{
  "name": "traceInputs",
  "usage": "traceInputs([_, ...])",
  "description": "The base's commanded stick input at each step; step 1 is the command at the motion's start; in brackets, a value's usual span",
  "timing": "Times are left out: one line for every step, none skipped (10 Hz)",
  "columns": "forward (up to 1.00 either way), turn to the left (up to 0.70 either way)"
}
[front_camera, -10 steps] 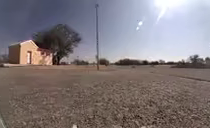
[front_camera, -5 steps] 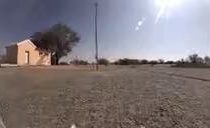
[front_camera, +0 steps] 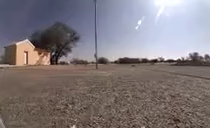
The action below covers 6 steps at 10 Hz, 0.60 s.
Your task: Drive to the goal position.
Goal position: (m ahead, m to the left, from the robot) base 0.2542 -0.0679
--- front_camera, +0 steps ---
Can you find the brown gravel ground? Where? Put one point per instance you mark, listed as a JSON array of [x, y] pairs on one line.
[[106, 96]]

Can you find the tall thin pole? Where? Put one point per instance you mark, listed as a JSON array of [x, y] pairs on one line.
[[95, 33]]

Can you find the row of distant bushes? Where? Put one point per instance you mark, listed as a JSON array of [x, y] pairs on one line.
[[143, 60]]

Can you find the large dark tree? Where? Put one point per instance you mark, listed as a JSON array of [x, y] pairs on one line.
[[57, 39]]

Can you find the beige building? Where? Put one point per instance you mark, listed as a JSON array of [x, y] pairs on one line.
[[22, 53]]

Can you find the grey paved road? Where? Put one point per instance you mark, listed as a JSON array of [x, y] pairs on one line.
[[193, 70]]

